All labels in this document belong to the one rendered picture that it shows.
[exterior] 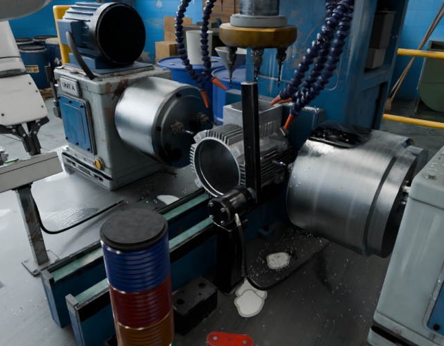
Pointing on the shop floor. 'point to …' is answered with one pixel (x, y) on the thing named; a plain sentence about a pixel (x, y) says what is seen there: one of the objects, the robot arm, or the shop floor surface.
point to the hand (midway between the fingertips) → (31, 145)
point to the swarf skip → (435, 86)
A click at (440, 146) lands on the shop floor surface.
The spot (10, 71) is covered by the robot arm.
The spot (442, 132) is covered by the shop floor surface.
